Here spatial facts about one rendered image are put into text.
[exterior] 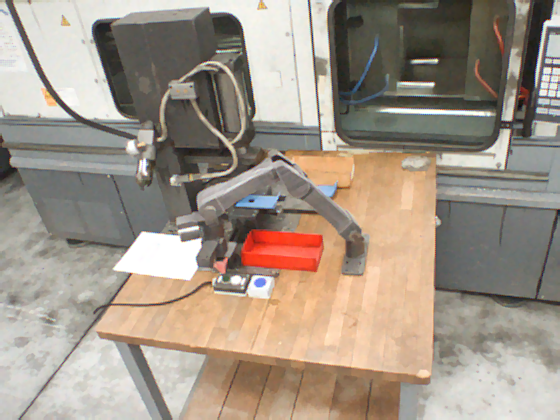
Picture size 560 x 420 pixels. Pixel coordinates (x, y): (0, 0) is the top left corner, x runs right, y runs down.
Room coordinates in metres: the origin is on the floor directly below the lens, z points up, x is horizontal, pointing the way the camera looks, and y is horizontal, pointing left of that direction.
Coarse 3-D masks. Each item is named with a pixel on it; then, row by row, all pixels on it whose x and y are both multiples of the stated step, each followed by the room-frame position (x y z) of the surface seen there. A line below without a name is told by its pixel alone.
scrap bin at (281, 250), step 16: (256, 240) 1.36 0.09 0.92; (272, 240) 1.34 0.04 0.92; (288, 240) 1.32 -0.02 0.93; (304, 240) 1.30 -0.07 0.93; (320, 240) 1.28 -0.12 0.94; (256, 256) 1.24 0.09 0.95; (272, 256) 1.22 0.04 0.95; (288, 256) 1.20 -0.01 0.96; (304, 256) 1.19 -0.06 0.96; (320, 256) 1.23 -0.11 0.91
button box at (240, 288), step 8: (224, 272) 1.20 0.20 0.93; (216, 280) 1.17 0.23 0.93; (248, 280) 1.15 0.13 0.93; (216, 288) 1.14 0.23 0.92; (224, 288) 1.13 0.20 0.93; (232, 288) 1.13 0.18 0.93; (240, 288) 1.12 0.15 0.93; (184, 296) 1.14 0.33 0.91; (104, 304) 1.17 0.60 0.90; (112, 304) 1.16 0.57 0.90; (120, 304) 1.15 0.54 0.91; (128, 304) 1.14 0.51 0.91; (136, 304) 1.14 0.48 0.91; (144, 304) 1.13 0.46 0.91; (152, 304) 1.13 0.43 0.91; (160, 304) 1.13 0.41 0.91
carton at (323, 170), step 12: (300, 156) 1.80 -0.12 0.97; (312, 156) 1.78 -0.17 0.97; (324, 156) 1.77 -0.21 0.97; (312, 168) 1.78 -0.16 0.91; (324, 168) 1.77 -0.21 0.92; (336, 168) 1.75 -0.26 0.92; (348, 168) 1.73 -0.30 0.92; (312, 180) 1.67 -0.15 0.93; (324, 180) 1.65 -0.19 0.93; (336, 180) 1.63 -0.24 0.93; (348, 180) 1.62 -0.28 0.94
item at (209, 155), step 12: (192, 156) 1.54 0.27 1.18; (204, 156) 1.52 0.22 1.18; (216, 156) 1.51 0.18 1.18; (228, 156) 1.51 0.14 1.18; (240, 156) 1.48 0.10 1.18; (252, 156) 1.47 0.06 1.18; (228, 168) 1.49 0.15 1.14; (240, 168) 1.47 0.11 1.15; (252, 168) 1.47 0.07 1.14; (228, 180) 1.42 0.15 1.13
